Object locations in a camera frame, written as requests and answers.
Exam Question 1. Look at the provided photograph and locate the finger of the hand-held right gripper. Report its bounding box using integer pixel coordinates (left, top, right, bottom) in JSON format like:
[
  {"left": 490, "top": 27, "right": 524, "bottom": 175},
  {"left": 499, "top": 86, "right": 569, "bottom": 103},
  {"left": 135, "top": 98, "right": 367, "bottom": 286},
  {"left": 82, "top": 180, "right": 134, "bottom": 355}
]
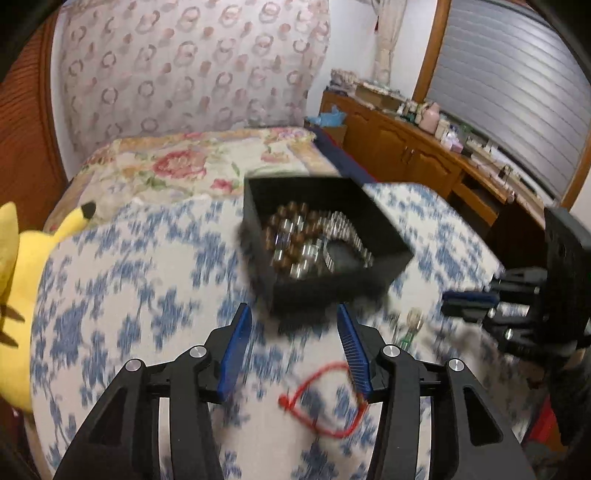
[
  {"left": 442, "top": 268, "right": 548, "bottom": 306},
  {"left": 441, "top": 304, "right": 542, "bottom": 357}
]

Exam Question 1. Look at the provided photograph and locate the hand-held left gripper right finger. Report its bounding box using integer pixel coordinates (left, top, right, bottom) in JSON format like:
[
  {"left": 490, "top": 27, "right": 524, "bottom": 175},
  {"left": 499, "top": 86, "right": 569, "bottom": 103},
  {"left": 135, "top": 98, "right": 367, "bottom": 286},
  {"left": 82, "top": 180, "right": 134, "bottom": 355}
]
[{"left": 336, "top": 304, "right": 536, "bottom": 480}]

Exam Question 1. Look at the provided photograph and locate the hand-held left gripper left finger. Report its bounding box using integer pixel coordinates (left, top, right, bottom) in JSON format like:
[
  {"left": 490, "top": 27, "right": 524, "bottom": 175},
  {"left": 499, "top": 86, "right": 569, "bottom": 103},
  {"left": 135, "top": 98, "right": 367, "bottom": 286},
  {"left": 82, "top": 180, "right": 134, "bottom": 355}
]
[{"left": 53, "top": 302, "right": 254, "bottom": 480}]

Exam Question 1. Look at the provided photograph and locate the black square storage box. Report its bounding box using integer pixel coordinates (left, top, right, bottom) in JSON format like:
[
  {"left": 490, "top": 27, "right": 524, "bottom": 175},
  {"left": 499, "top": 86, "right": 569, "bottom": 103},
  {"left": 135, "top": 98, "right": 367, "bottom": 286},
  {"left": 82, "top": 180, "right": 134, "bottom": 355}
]
[{"left": 243, "top": 175, "right": 415, "bottom": 317}]

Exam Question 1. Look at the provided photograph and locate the red string bracelet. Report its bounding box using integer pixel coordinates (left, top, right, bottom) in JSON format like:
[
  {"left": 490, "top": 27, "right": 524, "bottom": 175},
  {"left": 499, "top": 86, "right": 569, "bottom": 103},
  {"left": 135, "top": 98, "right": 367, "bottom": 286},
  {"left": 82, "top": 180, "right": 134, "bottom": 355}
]
[{"left": 279, "top": 362, "right": 370, "bottom": 439}]

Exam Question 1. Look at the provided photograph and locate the brown wooden bead bracelet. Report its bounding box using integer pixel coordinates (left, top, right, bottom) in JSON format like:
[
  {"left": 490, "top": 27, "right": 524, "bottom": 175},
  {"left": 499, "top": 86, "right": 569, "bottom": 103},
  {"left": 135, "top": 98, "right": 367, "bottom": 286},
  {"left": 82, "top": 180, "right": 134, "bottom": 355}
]
[{"left": 263, "top": 200, "right": 324, "bottom": 280}]

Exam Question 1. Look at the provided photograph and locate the small green glass bottle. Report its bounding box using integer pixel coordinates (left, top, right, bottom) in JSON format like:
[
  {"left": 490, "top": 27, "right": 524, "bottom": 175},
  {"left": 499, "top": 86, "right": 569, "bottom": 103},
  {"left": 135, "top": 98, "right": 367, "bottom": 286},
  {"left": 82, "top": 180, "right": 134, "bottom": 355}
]
[{"left": 396, "top": 308, "right": 426, "bottom": 352}]

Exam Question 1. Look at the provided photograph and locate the blue floral tablecloth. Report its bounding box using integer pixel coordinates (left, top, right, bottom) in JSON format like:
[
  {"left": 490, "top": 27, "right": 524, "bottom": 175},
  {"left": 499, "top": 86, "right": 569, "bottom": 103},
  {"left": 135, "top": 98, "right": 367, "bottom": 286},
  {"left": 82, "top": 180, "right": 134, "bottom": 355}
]
[{"left": 30, "top": 182, "right": 546, "bottom": 480}]

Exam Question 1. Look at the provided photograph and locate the long wooden cabinet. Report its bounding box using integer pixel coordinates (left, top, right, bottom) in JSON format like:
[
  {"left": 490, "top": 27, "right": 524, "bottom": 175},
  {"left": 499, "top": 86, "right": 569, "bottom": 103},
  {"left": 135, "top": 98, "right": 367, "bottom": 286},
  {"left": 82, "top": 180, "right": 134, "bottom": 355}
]
[{"left": 320, "top": 90, "right": 551, "bottom": 228}]

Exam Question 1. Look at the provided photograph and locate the pink thermos jug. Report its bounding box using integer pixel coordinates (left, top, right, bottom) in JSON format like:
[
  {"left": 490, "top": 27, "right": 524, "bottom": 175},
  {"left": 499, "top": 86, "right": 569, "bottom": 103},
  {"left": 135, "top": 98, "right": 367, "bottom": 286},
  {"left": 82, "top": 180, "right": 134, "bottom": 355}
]
[{"left": 419, "top": 102, "right": 441, "bottom": 133}]

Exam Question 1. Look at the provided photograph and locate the dark blue bed sheet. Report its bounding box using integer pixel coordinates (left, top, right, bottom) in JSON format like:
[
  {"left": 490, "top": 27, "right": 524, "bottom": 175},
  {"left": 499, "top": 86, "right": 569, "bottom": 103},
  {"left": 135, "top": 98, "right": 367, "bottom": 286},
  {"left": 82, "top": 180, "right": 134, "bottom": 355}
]
[{"left": 311, "top": 127, "right": 385, "bottom": 186}]

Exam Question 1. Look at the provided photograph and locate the floral bedspread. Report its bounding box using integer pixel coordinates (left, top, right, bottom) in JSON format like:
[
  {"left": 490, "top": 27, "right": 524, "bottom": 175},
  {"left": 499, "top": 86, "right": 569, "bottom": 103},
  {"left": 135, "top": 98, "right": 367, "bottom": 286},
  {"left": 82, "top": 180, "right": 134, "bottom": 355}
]
[{"left": 46, "top": 127, "right": 325, "bottom": 223}]

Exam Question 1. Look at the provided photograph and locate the grey window blind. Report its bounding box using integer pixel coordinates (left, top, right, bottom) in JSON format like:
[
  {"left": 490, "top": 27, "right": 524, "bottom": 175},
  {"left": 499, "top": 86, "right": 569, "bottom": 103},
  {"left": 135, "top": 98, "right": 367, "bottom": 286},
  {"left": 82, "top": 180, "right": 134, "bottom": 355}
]
[{"left": 424, "top": 0, "right": 591, "bottom": 200}]

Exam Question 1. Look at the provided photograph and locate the yellow plush toy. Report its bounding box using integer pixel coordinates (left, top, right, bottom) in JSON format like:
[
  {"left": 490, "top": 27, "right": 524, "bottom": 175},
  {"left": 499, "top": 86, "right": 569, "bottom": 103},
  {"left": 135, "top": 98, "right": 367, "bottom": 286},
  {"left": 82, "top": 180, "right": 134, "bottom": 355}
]
[{"left": 0, "top": 200, "right": 98, "bottom": 412}]

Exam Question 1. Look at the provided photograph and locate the open cardboard box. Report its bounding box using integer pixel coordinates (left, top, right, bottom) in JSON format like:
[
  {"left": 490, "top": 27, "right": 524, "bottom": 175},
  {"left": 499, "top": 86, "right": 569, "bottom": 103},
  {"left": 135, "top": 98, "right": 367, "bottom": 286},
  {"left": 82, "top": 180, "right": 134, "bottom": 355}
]
[{"left": 355, "top": 85, "right": 403, "bottom": 112}]

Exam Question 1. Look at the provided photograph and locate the blue plastic bag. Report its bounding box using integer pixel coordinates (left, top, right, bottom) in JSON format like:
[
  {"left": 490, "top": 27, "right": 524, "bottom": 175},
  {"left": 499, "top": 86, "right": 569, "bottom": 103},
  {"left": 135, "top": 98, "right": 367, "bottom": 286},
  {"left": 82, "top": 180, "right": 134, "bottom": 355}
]
[{"left": 306, "top": 104, "right": 348, "bottom": 128}]

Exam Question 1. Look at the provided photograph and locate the pile of patterned cloth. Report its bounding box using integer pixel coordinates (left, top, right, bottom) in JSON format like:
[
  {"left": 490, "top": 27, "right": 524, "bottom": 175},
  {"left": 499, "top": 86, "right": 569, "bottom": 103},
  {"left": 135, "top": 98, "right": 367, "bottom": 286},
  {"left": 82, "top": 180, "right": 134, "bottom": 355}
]
[{"left": 329, "top": 68, "right": 366, "bottom": 92}]

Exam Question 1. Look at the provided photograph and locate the tied beige curtain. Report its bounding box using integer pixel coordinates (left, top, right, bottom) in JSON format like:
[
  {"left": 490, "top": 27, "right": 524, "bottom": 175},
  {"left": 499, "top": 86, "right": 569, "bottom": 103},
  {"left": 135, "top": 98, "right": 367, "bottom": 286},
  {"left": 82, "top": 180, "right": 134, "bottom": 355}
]
[{"left": 372, "top": 0, "right": 408, "bottom": 89}]

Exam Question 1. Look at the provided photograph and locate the circle-patterned pillow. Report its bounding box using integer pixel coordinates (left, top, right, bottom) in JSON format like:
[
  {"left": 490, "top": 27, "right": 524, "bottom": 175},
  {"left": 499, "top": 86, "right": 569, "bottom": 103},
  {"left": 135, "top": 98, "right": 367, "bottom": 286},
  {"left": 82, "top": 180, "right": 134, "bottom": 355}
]
[{"left": 51, "top": 0, "right": 331, "bottom": 158}]

